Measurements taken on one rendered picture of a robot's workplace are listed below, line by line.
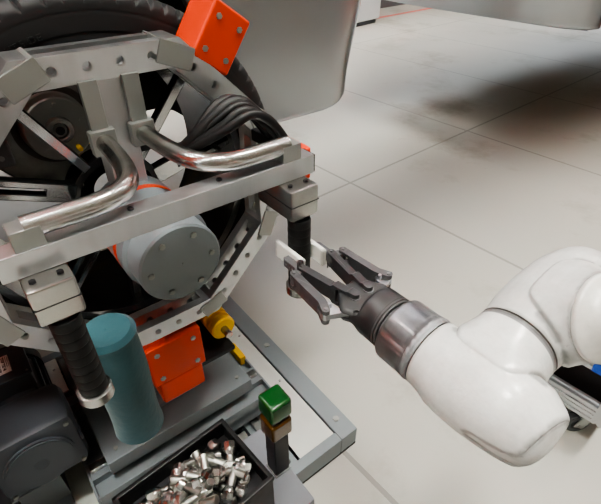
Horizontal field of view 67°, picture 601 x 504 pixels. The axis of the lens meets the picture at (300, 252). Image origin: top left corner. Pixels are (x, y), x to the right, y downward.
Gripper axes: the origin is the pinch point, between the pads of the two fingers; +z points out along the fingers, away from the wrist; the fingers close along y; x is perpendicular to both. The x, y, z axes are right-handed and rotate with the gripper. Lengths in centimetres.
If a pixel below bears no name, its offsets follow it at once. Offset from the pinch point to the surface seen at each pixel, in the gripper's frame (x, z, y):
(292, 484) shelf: -38.0, -13.4, -12.0
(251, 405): -67, 23, 0
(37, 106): 8, 71, -20
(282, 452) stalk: -31.1, -10.7, -12.1
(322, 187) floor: -83, 129, 116
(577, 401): -69, -32, 76
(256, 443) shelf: -38.0, -3.0, -12.8
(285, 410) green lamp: -18.9, -11.2, -11.5
